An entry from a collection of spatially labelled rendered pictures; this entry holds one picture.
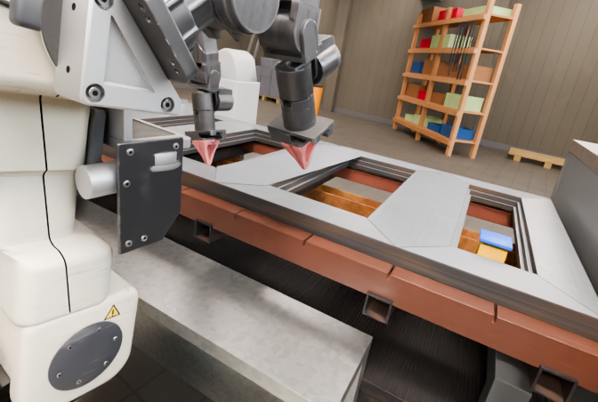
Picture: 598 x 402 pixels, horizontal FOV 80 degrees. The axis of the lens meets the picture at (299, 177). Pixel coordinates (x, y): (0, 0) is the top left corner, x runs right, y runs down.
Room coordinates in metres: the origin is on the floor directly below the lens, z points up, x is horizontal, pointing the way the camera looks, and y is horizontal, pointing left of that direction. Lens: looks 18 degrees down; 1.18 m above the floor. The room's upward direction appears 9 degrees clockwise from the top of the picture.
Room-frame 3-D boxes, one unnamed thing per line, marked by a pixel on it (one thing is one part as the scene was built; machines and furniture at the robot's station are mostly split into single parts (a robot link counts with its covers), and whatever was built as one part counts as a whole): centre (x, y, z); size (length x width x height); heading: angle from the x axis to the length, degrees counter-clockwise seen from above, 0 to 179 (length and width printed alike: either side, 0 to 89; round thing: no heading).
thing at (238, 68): (5.10, 1.13, 0.60); 0.66 x 0.54 x 1.19; 58
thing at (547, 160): (6.63, -4.54, 0.06); 1.32 x 0.91 x 0.12; 58
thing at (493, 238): (0.68, -0.42, 0.88); 0.06 x 0.06 x 0.02; 64
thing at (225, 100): (1.04, 0.28, 1.06); 0.12 x 0.09 x 0.12; 149
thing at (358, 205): (1.32, -0.06, 0.70); 1.66 x 0.08 x 0.05; 64
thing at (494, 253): (0.68, -0.42, 0.78); 0.05 x 0.05 x 0.19; 64
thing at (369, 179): (1.44, -0.12, 0.78); 1.56 x 0.09 x 0.06; 64
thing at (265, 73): (10.30, 1.11, 0.56); 1.13 x 0.75 x 1.12; 58
